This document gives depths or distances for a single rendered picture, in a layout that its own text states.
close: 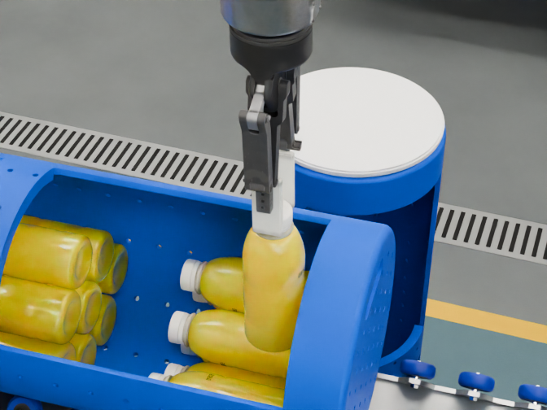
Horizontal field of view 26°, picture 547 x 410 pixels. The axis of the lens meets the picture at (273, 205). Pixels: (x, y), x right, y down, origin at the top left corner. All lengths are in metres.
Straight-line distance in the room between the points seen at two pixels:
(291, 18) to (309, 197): 0.75
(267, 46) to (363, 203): 0.72
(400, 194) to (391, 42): 2.23
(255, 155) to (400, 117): 0.75
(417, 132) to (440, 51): 2.15
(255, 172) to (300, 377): 0.25
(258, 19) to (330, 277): 0.35
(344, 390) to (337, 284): 0.11
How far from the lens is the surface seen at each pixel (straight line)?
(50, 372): 1.36
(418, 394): 1.55
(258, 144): 1.08
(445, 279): 3.07
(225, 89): 3.71
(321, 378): 1.24
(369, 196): 1.73
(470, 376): 1.51
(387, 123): 1.80
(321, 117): 1.81
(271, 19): 1.02
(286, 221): 1.19
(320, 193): 1.73
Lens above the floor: 2.09
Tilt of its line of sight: 40 degrees down
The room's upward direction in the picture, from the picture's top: straight up
